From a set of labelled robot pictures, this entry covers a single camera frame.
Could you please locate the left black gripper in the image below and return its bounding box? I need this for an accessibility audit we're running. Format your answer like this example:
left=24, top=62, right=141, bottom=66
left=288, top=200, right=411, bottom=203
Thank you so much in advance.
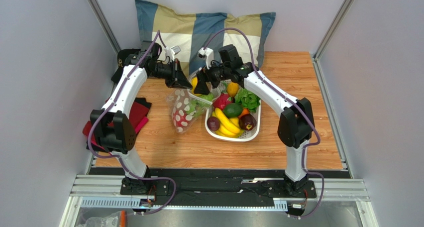
left=149, top=59, right=193, bottom=90

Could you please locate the yellow lemon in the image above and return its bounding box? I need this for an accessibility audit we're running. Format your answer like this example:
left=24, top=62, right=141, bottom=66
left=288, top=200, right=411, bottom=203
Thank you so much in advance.
left=191, top=77, right=198, bottom=95

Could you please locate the green bumpy fruit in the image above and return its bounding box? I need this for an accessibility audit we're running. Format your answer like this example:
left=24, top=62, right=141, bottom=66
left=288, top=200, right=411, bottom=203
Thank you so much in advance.
left=184, top=93, right=214, bottom=117

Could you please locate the clear dotted zip bag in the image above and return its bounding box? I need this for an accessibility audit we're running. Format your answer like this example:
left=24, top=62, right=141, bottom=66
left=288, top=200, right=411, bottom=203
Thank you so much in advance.
left=166, top=84, right=219, bottom=134

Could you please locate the green leafy lettuce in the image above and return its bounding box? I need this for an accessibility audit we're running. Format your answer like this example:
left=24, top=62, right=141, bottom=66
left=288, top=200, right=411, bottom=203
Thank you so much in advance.
left=234, top=89, right=260, bottom=113

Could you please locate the red apple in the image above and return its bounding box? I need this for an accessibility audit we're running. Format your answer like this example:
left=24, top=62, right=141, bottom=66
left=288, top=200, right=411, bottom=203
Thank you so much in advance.
left=172, top=110, right=194, bottom=129

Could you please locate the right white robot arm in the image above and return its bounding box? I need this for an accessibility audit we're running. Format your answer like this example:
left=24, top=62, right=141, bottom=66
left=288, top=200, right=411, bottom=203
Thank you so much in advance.
left=194, top=45, right=315, bottom=189

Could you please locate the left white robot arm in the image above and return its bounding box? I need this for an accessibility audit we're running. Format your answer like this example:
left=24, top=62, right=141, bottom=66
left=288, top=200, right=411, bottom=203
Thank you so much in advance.
left=88, top=41, right=192, bottom=193

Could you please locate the small orange fruit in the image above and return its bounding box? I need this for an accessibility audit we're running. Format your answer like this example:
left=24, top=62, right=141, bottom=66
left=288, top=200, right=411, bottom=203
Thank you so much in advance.
left=226, top=82, right=239, bottom=98

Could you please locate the pink dragon fruit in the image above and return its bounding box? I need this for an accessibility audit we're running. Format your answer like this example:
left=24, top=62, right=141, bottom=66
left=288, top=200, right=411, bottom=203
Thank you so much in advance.
left=213, top=93, right=232, bottom=110

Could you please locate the green avocado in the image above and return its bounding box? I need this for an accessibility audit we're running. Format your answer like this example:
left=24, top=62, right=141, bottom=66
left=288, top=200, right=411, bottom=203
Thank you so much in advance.
left=222, top=103, right=243, bottom=118

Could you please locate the checked blue beige pillow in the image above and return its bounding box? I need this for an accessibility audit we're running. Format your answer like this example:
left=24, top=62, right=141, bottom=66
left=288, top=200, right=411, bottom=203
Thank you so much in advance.
left=135, top=0, right=276, bottom=76

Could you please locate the dark purple plum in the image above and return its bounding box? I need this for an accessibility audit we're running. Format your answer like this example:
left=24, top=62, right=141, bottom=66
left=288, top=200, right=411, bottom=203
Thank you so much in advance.
left=207, top=116, right=220, bottom=131

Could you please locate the red folded cloth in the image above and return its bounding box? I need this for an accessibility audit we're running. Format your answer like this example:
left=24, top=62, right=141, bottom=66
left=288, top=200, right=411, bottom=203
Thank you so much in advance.
left=83, top=97, right=152, bottom=141

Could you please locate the black baseball cap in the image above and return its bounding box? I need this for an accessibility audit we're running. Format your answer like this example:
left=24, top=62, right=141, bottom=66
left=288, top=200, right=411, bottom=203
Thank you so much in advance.
left=111, top=49, right=140, bottom=84

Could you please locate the yellow banana bunch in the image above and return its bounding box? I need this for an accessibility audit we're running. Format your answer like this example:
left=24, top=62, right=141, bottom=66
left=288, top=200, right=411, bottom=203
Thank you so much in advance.
left=212, top=108, right=243, bottom=138

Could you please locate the dark red mangosteen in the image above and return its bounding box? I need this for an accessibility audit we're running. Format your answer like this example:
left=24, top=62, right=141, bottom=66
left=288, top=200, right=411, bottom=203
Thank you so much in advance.
left=239, top=114, right=257, bottom=131

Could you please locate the white plastic fruit basket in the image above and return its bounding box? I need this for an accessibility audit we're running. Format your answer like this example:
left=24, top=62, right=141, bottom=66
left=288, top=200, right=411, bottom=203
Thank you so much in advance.
left=204, top=101, right=262, bottom=142

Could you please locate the crumpled plastic packet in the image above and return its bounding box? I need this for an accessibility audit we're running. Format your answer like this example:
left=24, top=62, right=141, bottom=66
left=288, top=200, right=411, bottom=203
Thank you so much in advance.
left=79, top=211, right=127, bottom=227

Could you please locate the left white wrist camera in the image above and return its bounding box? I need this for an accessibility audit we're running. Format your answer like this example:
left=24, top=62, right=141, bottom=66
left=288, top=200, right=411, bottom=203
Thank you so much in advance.
left=164, top=45, right=181, bottom=62

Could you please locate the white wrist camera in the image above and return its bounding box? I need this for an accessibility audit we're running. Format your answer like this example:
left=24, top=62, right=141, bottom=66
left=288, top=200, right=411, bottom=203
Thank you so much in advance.
left=164, top=45, right=181, bottom=62
left=198, top=47, right=214, bottom=69

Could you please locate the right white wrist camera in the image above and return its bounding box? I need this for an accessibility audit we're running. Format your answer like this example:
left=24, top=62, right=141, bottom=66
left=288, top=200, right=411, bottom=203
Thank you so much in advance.
left=198, top=47, right=214, bottom=69

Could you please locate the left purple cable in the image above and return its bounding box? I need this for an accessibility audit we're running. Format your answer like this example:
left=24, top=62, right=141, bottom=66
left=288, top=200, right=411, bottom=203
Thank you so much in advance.
left=87, top=30, right=177, bottom=216

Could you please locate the purple cable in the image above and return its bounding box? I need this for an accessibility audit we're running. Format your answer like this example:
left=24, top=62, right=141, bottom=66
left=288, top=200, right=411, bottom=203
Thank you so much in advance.
left=203, top=27, right=324, bottom=220
left=87, top=30, right=177, bottom=216

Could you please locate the black mounting base plate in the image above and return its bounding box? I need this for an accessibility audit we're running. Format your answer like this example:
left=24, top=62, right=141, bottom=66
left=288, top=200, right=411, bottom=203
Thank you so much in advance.
left=89, top=167, right=352, bottom=208

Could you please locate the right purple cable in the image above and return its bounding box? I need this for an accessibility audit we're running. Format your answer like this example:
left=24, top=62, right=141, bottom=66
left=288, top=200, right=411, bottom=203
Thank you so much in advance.
left=203, top=27, right=324, bottom=220

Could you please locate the aluminium rail frame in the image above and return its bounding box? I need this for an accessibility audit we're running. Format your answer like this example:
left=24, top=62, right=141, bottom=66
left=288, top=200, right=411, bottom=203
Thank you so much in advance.
left=60, top=166, right=378, bottom=227

